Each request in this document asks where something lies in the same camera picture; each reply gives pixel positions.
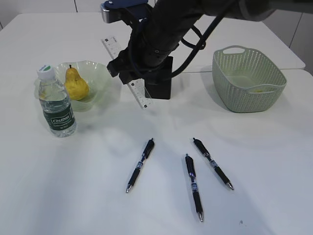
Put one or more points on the green woven plastic basket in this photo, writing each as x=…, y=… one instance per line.
x=235, y=75

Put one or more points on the yellow pear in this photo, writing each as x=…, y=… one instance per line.
x=76, y=86

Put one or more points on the blue grey right robot arm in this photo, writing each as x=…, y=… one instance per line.
x=192, y=10

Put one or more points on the clear plastic ruler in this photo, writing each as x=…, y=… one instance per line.
x=136, y=87

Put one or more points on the black pen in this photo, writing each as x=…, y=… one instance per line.
x=194, y=186
x=198, y=143
x=145, y=155

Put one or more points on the yellow white paper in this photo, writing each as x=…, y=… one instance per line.
x=259, y=90

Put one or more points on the green wavy glass plate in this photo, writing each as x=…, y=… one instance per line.
x=95, y=75

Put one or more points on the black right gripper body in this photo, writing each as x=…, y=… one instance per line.
x=151, y=42

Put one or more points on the black square pen holder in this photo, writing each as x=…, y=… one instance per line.
x=158, y=85

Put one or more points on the clear water bottle green label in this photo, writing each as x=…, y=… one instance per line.
x=55, y=103

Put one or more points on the black pen on ruler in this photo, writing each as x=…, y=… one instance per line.
x=145, y=155

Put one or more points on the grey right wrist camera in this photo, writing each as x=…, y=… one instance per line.
x=117, y=10

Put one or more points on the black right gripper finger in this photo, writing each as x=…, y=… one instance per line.
x=127, y=76

